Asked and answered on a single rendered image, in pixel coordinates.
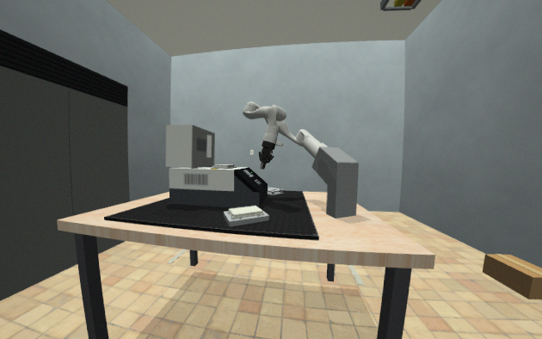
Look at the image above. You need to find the white thermal cycler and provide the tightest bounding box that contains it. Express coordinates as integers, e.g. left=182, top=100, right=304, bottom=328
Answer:
left=166, top=125, right=268, bottom=208

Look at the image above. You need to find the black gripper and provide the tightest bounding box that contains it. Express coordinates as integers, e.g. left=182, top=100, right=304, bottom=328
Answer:
left=259, top=140, right=275, bottom=170

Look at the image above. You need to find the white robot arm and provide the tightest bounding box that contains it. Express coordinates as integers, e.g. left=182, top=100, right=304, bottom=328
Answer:
left=243, top=102, right=328, bottom=158

